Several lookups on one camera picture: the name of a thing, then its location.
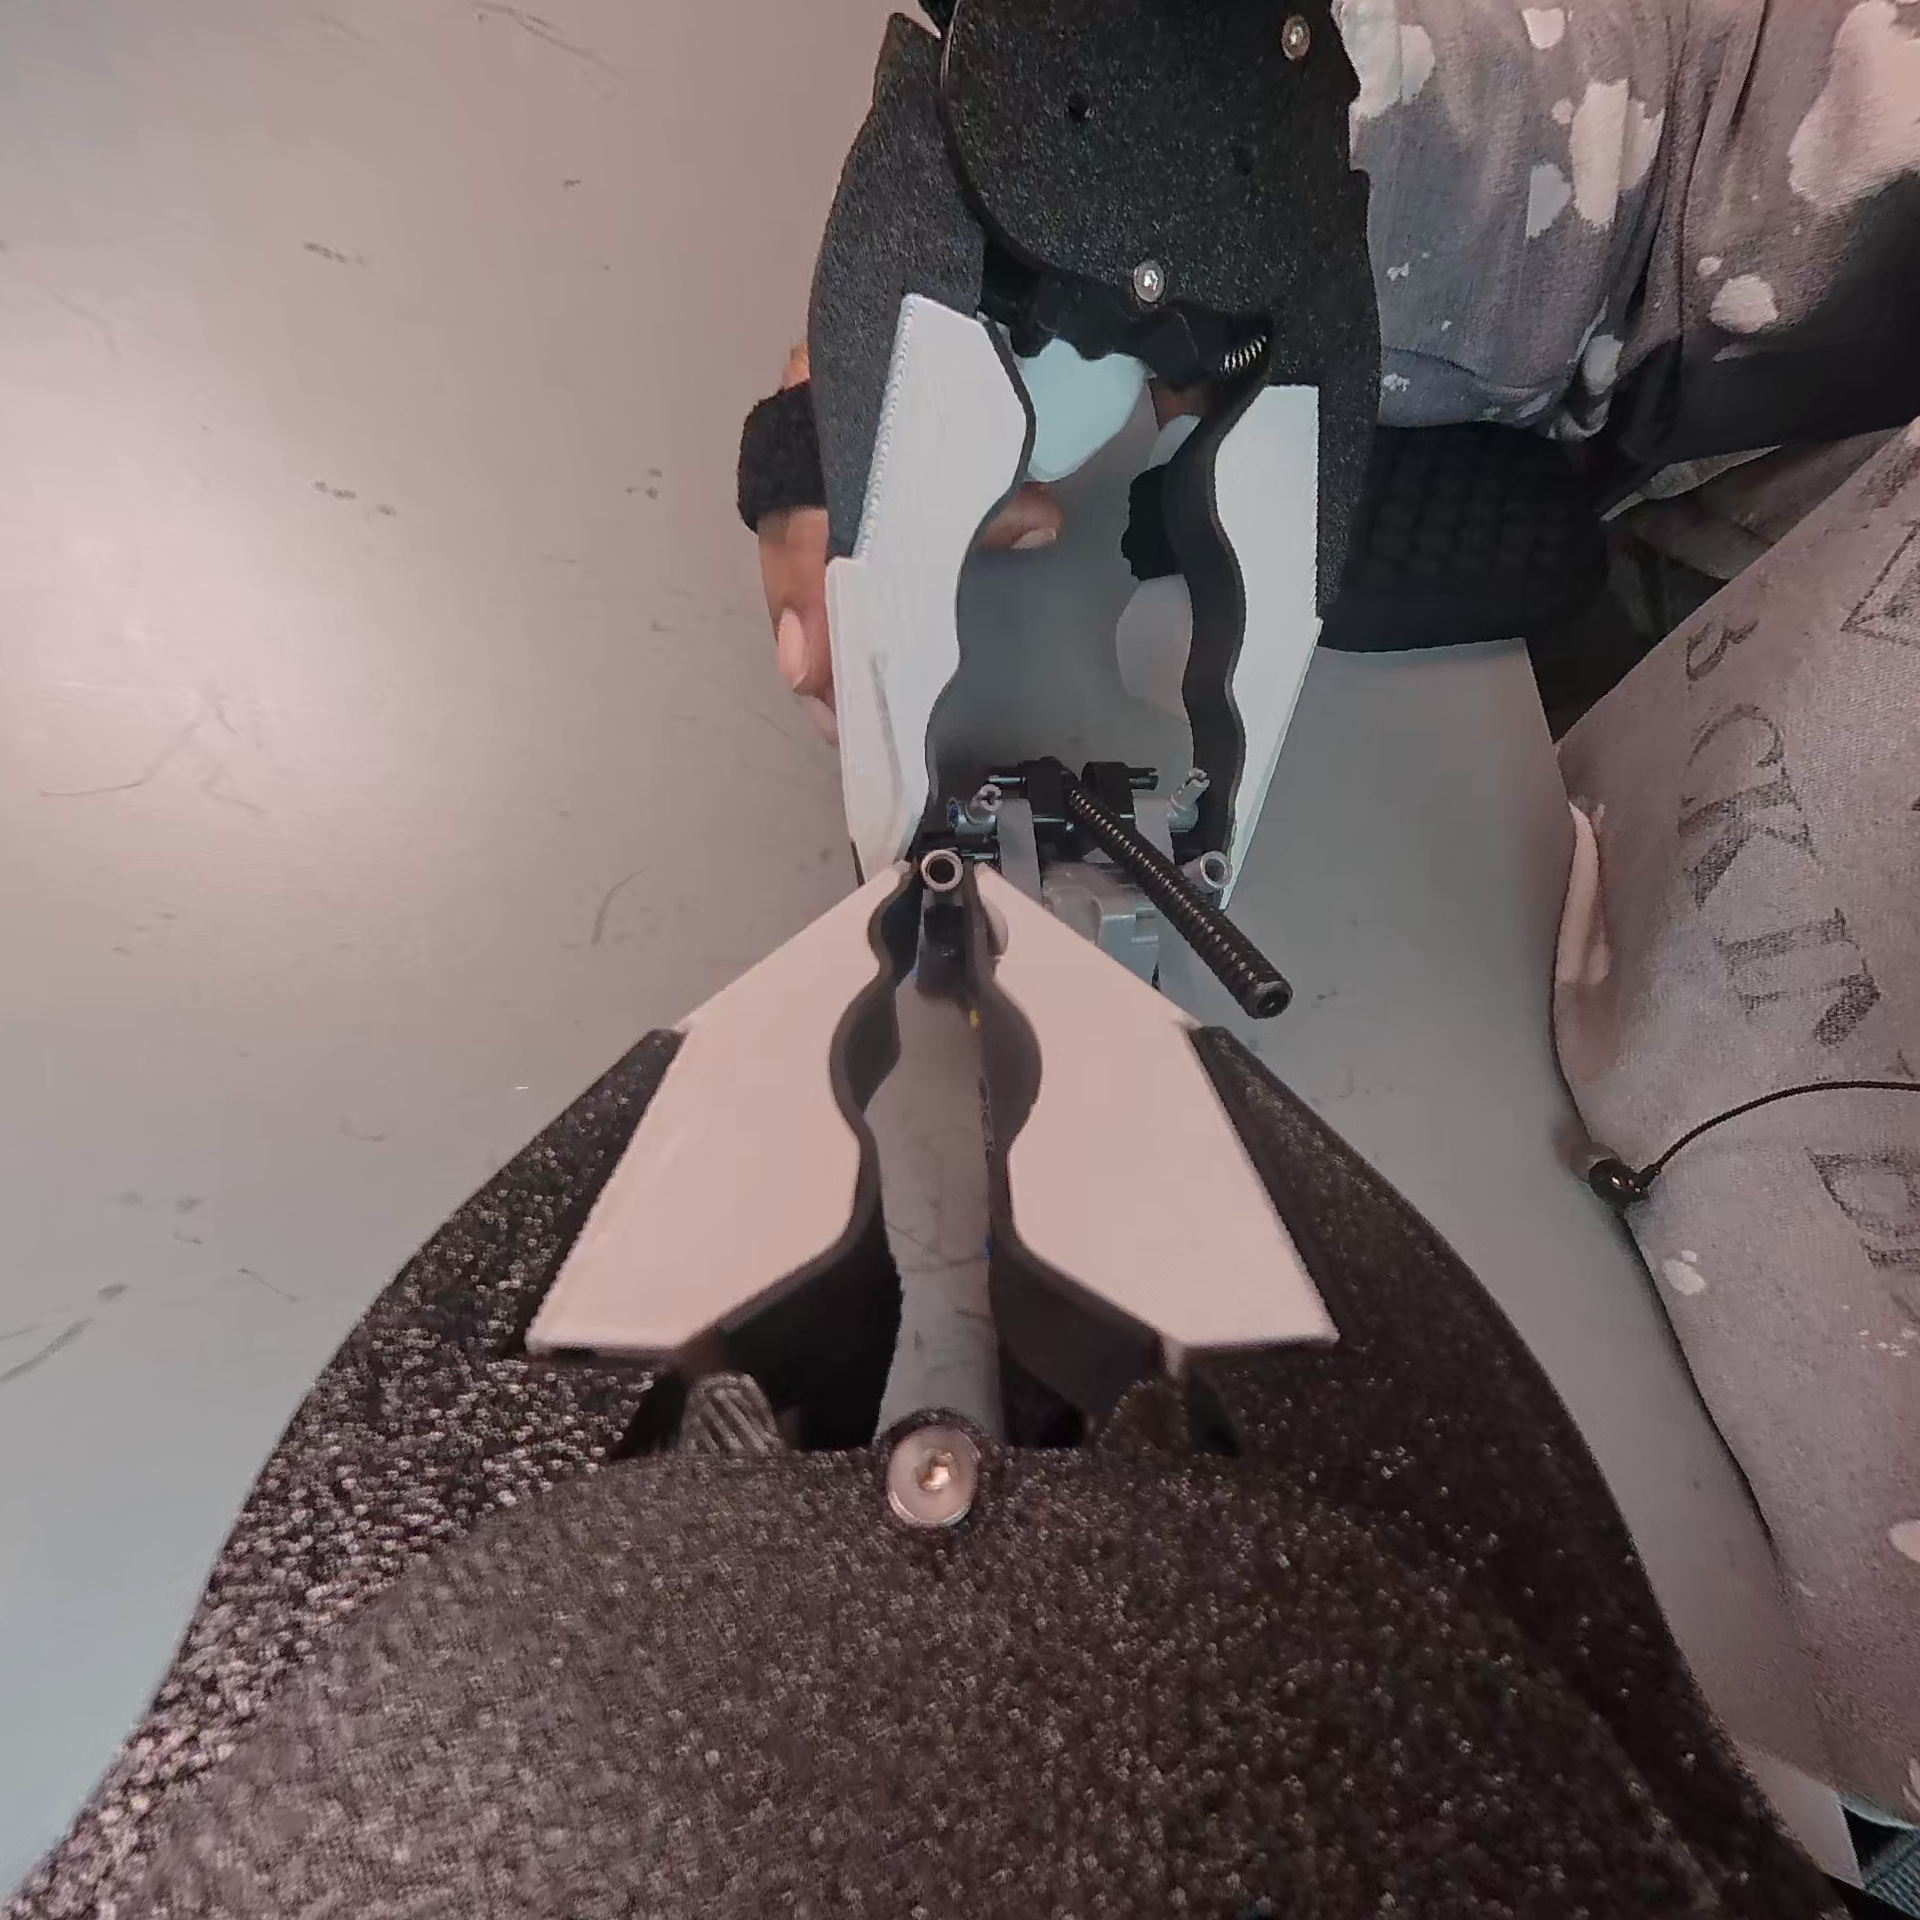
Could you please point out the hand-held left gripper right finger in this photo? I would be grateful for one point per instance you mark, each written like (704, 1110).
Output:
(1168, 1201)

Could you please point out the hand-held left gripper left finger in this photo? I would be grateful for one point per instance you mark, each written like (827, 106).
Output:
(704, 1201)

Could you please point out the grey black toy chassis model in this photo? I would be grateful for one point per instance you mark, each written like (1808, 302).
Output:
(1191, 905)

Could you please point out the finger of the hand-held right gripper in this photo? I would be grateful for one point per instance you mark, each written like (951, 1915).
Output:
(901, 604)
(1277, 571)

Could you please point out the black mesh pad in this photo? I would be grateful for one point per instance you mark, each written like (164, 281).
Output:
(1459, 539)

